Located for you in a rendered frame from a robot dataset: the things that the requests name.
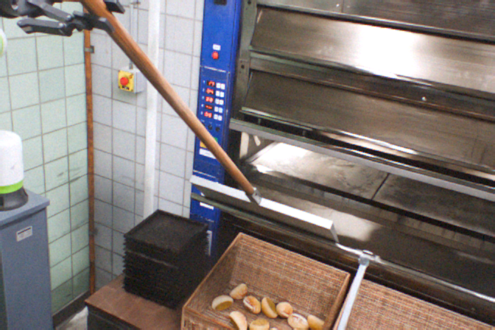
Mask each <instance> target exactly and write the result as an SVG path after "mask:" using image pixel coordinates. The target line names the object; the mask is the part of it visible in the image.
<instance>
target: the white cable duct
mask: <svg viewBox="0 0 495 330"><path fill-rule="evenodd" d="M159 10H160V0H149V11H148V23H149V39H148V58H149V59H150V60H151V61H152V63H153V64H154V65H155V67H156V68H158V52H159V47H158V30H159ZM157 96H158V91H157V90H156V89H154V88H153V86H152V85H151V84H150V82H149V81H147V123H146V152H145V180H144V220H145V219H146V218H147V217H148V216H149V215H150V214H151V213H152V204H154V182H155V139H156V117H157Z"/></svg>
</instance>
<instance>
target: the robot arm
mask: <svg viewBox="0 0 495 330"><path fill-rule="evenodd" d="M64 1H67V2H78V0H0V17H2V18H10V19H16V18H18V17H19V16H20V18H21V20H20V21H18V22H17V25H18V26H19V27H20V29H22V30H23V31H24V32H25V33H26V34H32V33H35V32H41V33H46V34H47V35H59V36H65V37H71V36H72V35H73V31H74V29H76V30H77V31H78V32H82V31H83V30H87V31H92V30H93V28H94V29H100V30H104V31H107V32H115V30H116V29H115V27H114V26H113V25H111V23H110V22H109V20H108V19H107V18H103V17H99V16H96V15H93V14H88V13H83V12H78V11H74V12H73V13H72V14H73V15H72V14H69V13H66V12H64V11H62V10H60V9H58V8H56V7H53V5H54V4H55V3H63V2H64ZM102 1H103V2H104V3H105V4H106V5H107V7H108V8H109V9H110V11H111V12H115V13H118V14H122V15H124V13H126V11H125V9H124V8H123V6H122V5H121V4H120V3H119V0H102ZM41 16H46V17H47V18H51V19H55V20H57V21H58V22H55V21H49V20H42V19H36V18H38V17H41ZM6 48H7V39H6V36H5V34H4V32H2V30H1V28H0V59H1V58H2V57H3V55H4V53H5V51H6ZM23 180H24V165H23V155H22V146H21V138H19V136H18V135H17V134H15V133H13V132H12V131H9V130H0V211H12V210H15V209H17V208H21V207H22V206H24V205H25V204H26V203H27V202H28V194H27V192H26V191H25V189H24V185H23Z"/></svg>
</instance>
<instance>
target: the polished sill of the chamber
mask: <svg viewBox="0 0 495 330"><path fill-rule="evenodd" d="M239 171H240V172H241V173H242V174H243V175H247V176H251V177H253V178H257V179H260V180H265V181H267V182H270V183H274V184H277V185H280V186H282V187H284V188H287V189H291V190H295V191H297V192H301V193H304V194H309V195H311V196H314V197H319V198H322V199H324V200H326V201H329V202H331V203H336V204H339V205H342V206H345V207H349V208H353V209H356V210H358V211H363V212H366V213H368V214H370V215H374V216H376V217H381V218H383V219H386V220H390V221H393V222H398V223H401V224H403V225H405V226H408V227H411V228H415V229H418V230H421V231H426V232H429V233H431V234H435V235H436V236H441V237H443V238H446V239H450V240H453V241H456V242H461V243H463V244H466V245H468V246H472V247H474V248H479V249H481V250H486V251H489V252H491V253H494V254H495V237H493V236H489V235H485V234H481V233H479V232H475V231H473V230H471V229H467V228H463V227H460V226H456V225H453V224H449V223H446V222H444V221H441V220H437V219H434V218H431V217H426V216H423V215H420V214H416V213H412V212H410V211H408V210H404V209H402V208H398V207H394V206H390V205H387V204H384V203H379V202H376V201H374V200H369V199H368V198H366V197H361V196H358V195H355V194H351V193H348V192H343V191H340V190H338V189H333V188H330V187H328V186H323V184H320V183H315V182H312V181H310V180H305V179H302V178H297V177H295V176H292V175H287V174H284V173H281V172H277V171H275V170H274V169H269V168H267V167H263V166H259V165H256V164H252V163H249V162H246V161H245V162H243V163H241V164H240V165H239Z"/></svg>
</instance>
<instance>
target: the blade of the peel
mask: <svg viewBox="0 0 495 330"><path fill-rule="evenodd" d="M189 182H190V183H191V184H192V185H193V186H194V187H195V188H197V189H198V190H199V191H200V192H201V193H203V194H204V195H205V196H206V197H210V198H213V199H215V200H219V201H220V202H222V203H225V204H228V205H231V206H235V207H237V208H241V209H244V210H246V211H250V212H253V213H255V214H260V215H262V216H264V217H266V218H268V219H271V220H275V221H278V222H282V223H284V224H286V225H291V226H293V227H296V228H300V229H302V230H304V231H306V232H309V233H311V234H315V235H318V236H322V237H324V238H327V239H331V240H334V241H336V242H339V241H338V238H337V234H336V231H335V227H334V223H333V221H330V220H326V219H324V218H321V217H316V215H314V214H310V213H307V212H304V211H299V210H297V209H294V208H290V207H287V206H283V205H281V204H278V203H274V202H271V200H267V199H264V198H262V199H261V202H260V204H259V205H257V204H255V203H252V202H251V201H250V200H249V199H248V197H247V196H246V195H245V193H244V192H241V191H239V190H236V189H232V188H229V187H226V186H224V185H222V184H219V183H215V182H213V181H209V180H206V179H203V178H199V177H197V176H194V175H192V176H191V178H190V181H189Z"/></svg>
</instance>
